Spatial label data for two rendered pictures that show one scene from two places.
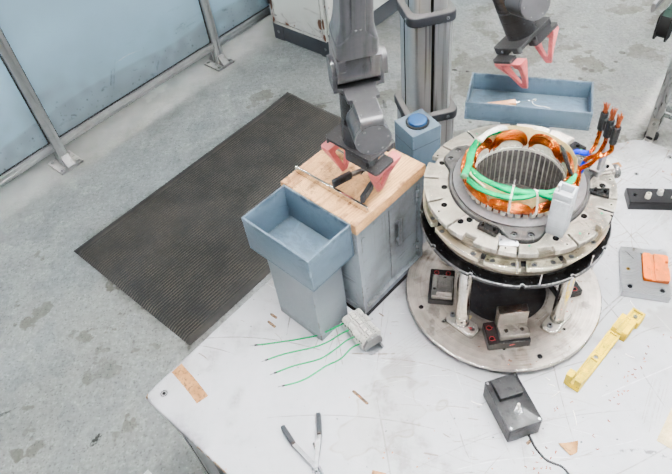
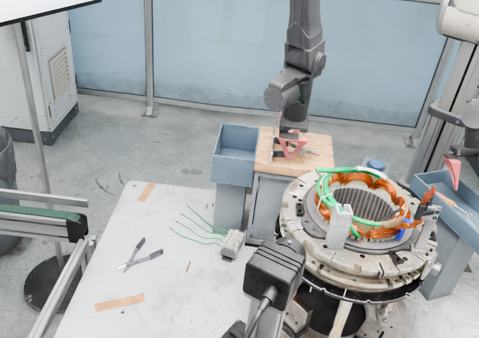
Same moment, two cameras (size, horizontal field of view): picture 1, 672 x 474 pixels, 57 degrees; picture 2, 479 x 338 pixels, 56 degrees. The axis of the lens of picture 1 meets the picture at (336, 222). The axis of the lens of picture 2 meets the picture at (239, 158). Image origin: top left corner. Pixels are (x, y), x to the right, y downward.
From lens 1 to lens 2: 0.67 m
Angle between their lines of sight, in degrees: 36
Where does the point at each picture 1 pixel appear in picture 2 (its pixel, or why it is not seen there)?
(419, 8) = (441, 103)
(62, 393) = not seen: hidden behind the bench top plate
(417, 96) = (412, 169)
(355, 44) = (294, 33)
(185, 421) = (123, 200)
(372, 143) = (272, 101)
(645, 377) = not seen: outside the picture
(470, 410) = (219, 329)
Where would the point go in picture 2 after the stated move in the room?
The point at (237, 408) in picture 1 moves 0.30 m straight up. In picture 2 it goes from (144, 217) to (141, 129)
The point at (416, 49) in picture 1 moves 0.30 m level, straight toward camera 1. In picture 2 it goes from (425, 132) to (345, 155)
